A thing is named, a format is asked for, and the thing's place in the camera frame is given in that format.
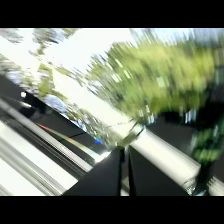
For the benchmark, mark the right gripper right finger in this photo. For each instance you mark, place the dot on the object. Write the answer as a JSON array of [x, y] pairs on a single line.
[[150, 178]]

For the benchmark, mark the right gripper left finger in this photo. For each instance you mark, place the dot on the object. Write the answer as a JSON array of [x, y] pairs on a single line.
[[105, 180]]

